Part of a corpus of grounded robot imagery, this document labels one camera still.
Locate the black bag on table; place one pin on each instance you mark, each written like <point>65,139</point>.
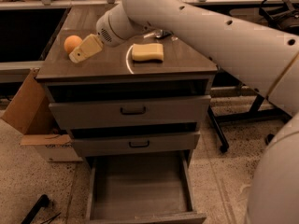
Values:
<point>284,18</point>

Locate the grey middle drawer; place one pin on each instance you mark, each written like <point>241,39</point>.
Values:
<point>136,144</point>

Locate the open grey bottom drawer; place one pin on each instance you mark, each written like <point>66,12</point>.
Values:
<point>149,188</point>

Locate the brown cardboard box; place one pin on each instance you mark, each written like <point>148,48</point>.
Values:
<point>29,114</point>

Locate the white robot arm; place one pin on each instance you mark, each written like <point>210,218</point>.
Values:
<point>261,57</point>

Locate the grey drawer cabinet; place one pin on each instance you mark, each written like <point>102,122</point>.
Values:
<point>113,75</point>

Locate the yellow sponge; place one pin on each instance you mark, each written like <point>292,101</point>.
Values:
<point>147,52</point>

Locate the grey top drawer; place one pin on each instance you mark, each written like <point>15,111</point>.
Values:
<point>123,113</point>

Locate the black tool on floor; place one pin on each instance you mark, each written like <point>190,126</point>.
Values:
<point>42,202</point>

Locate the crushed blue soda can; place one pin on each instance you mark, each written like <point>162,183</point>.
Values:
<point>159,34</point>

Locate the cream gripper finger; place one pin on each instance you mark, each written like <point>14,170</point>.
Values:
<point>89,46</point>

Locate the orange fruit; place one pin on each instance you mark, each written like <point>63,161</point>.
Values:
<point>71,42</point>

